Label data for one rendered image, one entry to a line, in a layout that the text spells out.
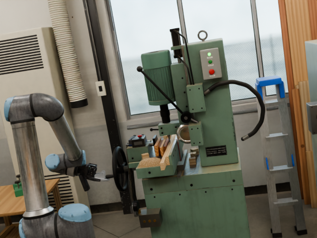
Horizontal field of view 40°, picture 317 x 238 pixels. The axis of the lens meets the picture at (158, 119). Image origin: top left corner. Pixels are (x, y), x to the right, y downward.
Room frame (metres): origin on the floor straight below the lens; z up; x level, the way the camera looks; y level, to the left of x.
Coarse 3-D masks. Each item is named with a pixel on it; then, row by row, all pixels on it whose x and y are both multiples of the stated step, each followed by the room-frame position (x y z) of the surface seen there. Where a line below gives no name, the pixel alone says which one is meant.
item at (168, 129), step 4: (176, 120) 2.63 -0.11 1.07; (160, 124) 2.60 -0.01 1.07; (164, 124) 2.58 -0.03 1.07; (168, 124) 2.57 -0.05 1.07; (172, 124) 2.57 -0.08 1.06; (176, 124) 2.56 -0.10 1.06; (160, 128) 2.58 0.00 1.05; (164, 128) 2.58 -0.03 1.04; (168, 128) 2.57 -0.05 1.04; (172, 128) 2.57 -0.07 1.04; (160, 132) 2.58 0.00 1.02; (164, 132) 2.58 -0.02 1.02; (168, 132) 2.57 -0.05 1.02; (172, 132) 2.57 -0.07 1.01; (168, 136) 2.60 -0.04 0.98
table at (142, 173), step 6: (180, 144) 2.73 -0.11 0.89; (180, 150) 2.69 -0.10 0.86; (150, 156) 2.53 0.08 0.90; (156, 156) 2.51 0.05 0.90; (132, 162) 2.57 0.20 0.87; (138, 162) 2.55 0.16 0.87; (174, 162) 2.37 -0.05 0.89; (138, 168) 2.34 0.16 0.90; (144, 168) 2.33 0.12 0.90; (150, 168) 2.32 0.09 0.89; (156, 168) 2.32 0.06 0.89; (168, 168) 2.31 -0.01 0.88; (174, 168) 2.34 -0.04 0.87; (138, 174) 2.34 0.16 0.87; (144, 174) 2.33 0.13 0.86; (150, 174) 2.32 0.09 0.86; (156, 174) 2.32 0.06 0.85; (162, 174) 2.31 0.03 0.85; (168, 174) 2.31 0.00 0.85
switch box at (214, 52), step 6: (216, 48) 2.38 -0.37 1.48; (204, 54) 2.39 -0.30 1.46; (216, 54) 2.38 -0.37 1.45; (204, 60) 2.39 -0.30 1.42; (216, 60) 2.38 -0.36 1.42; (204, 66) 2.39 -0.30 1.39; (210, 66) 2.38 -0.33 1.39; (216, 66) 2.38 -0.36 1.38; (204, 72) 2.39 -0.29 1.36; (216, 72) 2.38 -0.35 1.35; (204, 78) 2.39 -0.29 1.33; (210, 78) 2.39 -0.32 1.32
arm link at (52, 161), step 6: (48, 156) 2.48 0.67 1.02; (54, 156) 2.47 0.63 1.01; (60, 156) 2.49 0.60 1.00; (48, 162) 2.46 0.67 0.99; (54, 162) 2.46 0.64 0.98; (60, 162) 2.47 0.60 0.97; (48, 168) 2.47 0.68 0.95; (54, 168) 2.45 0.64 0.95; (60, 168) 2.48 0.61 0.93; (66, 168) 2.50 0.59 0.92
